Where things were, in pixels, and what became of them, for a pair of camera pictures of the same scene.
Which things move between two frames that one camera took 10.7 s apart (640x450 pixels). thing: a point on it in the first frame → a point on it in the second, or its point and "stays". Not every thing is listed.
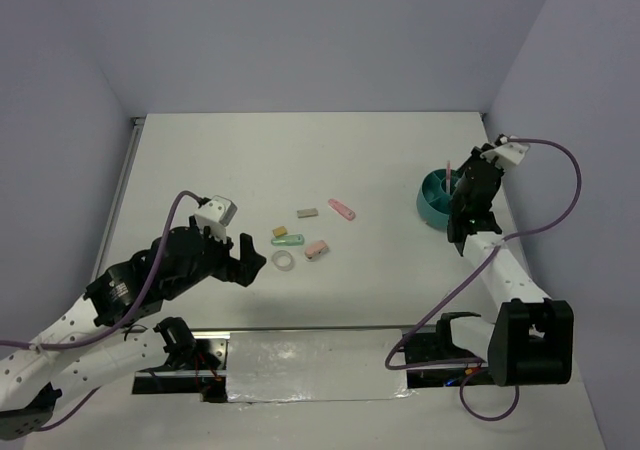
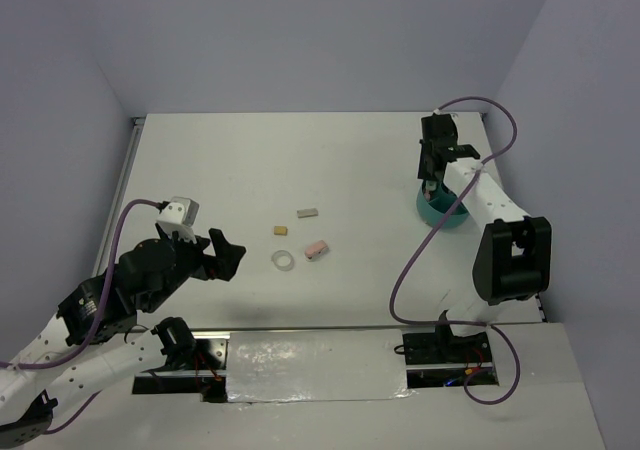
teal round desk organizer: [433, 201] stays
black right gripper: [476, 155] → [423, 172]
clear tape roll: [283, 260] stays
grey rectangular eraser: [307, 213] stays
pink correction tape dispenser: [341, 209] → [430, 185]
